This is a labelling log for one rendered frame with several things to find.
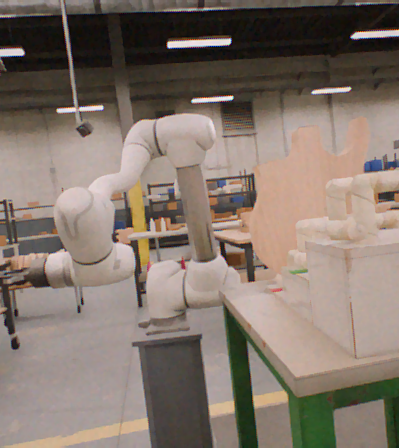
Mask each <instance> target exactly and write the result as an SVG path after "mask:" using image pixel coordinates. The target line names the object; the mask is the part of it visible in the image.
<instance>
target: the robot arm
mask: <svg viewBox="0 0 399 448"><path fill-rule="evenodd" d="M215 140H216V134H215V129H214V125H213V123H212V121H211V119H210V118H208V117H207V116H203V115H199V114H176V115H171V116H166V117H164V118H161V119H157V120H152V121H151V120H143V121H140V122H138V123H137V124H134V125H133V126H132V129H131V130H130V132H129V134H128V135H127V137H126V139H125V142H124V146H123V150H122V166H121V170H120V173H116V174H111V175H106V176H103V177H100V178H98V179H96V180H95V181H94V182H93V183H92V184H91V185H90V186H89V189H86V188H81V187H76V188H71V189H67V190H65V191H64V192H63V193H61V194H60V195H59V197H58V198H57V199H56V204H55V209H54V218H55V223H56V230H57V232H58V234H59V237H60V239H61V241H62V242H63V244H64V246H65V248H66V250H67V253H52V254H50V255H49V256H48V257H46V258H38V259H34V260H33V261H32V262H31V264H30V266H29V267H27V266H24V267H21V268H18V269H12V270H9V271H3V272H0V287H1V286H9V287H10V286H13V285H18V286H20V285H24V284H25V283H27V282H29V281H30V282H31V283H32V286H34V287H35V288H36V289H38V288H45V287H50V286H51V287H52V288H53V289H56V288H62V287H63V288H64V287H73V286H78V285H79V286H99V285H110V284H114V283H117V282H120V281H122V280H125V279H127V278H129V277H131V276H132V275H133V272H134V269H135V258H134V253H133V248H132V247H130V246H128V245H125V244H122V243H114V242H112V240H111V234H112V233H113V221H114V212H115V209H114V206H113V204H112V202H111V200H110V199H111V195H114V194H118V193H122V192H125V191H128V190H130V189H132V188H133V186H134V185H135V184H136V183H137V181H138V179H139V178H140V177H141V175H142V173H143V170H144V168H146V167H147V165H148V164H149V162H150V160H151V159H154V158H156V157H164V156H167V157H168V158H169V160H170V162H171V164H172V165H173V166H174V168H176V175H177V179H178V184H179V189H180V194H181V199H182V204H183V209H184V214H185V219H186V223H187V233H188V238H189V243H190V248H191V253H192V259H191V261H190V262H189V263H188V271H187V270H182V269H181V266H180V265H179V264H178V263H176V262H174V261H171V260H168V261H163V262H159V263H154V264H153V265H152V266H151V268H150V270H149V272H148V274H147V279H146V296H147V303H148V308H149V312H150V317H149V318H147V319H143V320H141V321H139V323H138V327H139V328H148V329H147V330H146V331H145V335H146V336H151V335H155V334H162V333H170V332H177V331H188V330H190V326H189V318H190V317H191V314H189V313H186V308H189V307H194V308H209V307H218V306H222V300H221V299H220V298H219V287H222V286H228V285H240V274H238V272H237V271H236V270H235V269H233V268H232V267H228V265H227V263H226V262H225V259H224V258H223V257H222V256H221V255H219V254H218V253H217V248H216V242H215V237H214V231H213V226H212V221H211V215H210V209H209V201H208V190H207V185H206V179H205V174H204V168H203V165H202V163H203V162H204V161H205V158H206V153H207V150H208V149H210V148H211V147H212V146H213V145H214V143H215Z"/></svg>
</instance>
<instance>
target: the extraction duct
mask: <svg viewBox="0 0 399 448"><path fill-rule="evenodd" d="M16 1H17V6H18V9H19V11H20V13H21V16H31V15H55V14H62V8H61V2H60V0H16ZM398 2H399V0H230V7H229V9H234V8H271V7H296V6H298V7H299V6H323V5H333V6H335V5H347V4H373V3H398ZM227 7H228V0H65V9H66V14H97V15H98V14H107V13H132V12H133V13H134V12H157V11H183V10H197V11H198V10H208V9H210V10H211V9H227ZM6 16H20V15H19V14H18V13H17V10H16V8H15V4H14V0H0V17H6Z"/></svg>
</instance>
